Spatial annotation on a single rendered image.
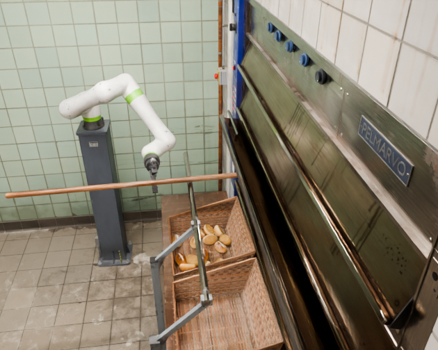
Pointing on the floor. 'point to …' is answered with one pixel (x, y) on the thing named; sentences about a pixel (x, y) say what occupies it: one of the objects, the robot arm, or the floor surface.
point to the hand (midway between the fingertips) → (154, 181)
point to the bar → (159, 341)
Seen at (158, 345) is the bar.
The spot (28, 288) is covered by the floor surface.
